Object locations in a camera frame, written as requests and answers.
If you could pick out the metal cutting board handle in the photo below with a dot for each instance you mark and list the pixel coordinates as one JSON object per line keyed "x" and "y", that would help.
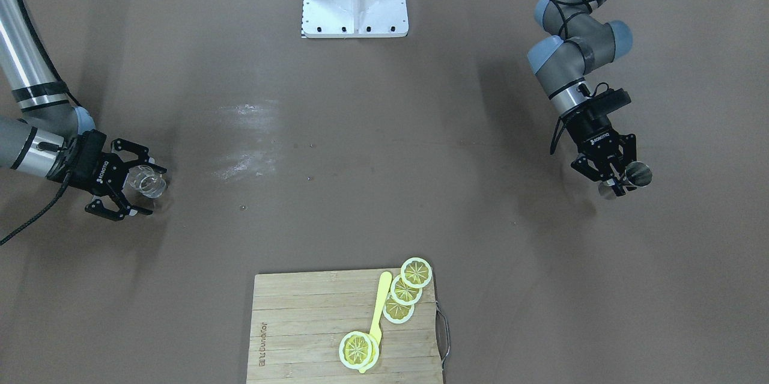
{"x": 443, "y": 335}

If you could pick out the lemon slice at board corner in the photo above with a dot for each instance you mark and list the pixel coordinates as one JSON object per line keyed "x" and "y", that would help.
{"x": 416, "y": 272}

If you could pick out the lemon slice on knife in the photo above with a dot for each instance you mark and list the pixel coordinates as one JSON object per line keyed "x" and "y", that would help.
{"x": 358, "y": 351}

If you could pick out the steel double jigger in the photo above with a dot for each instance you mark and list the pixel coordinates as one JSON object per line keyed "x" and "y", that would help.
{"x": 636, "y": 175}

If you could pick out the clear glass measuring cup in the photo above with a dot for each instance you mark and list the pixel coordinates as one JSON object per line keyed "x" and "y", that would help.
{"x": 147, "y": 181}

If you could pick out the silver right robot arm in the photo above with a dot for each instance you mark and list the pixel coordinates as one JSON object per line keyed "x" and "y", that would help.
{"x": 55, "y": 138}

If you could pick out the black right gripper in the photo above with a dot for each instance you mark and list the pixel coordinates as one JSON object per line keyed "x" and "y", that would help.
{"x": 91, "y": 161}

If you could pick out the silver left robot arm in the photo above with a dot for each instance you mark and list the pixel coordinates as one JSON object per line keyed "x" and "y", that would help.
{"x": 576, "y": 45}

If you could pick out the inner lemon slice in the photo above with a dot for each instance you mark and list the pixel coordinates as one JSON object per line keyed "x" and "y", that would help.
{"x": 395, "y": 312}

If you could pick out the wooden cutting board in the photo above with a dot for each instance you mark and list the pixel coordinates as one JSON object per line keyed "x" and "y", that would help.
{"x": 299, "y": 320}

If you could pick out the middle lemon slice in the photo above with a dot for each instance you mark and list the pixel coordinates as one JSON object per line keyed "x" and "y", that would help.
{"x": 404, "y": 294}

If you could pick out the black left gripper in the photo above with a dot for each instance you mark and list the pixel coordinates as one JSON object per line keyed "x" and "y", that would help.
{"x": 596, "y": 134}

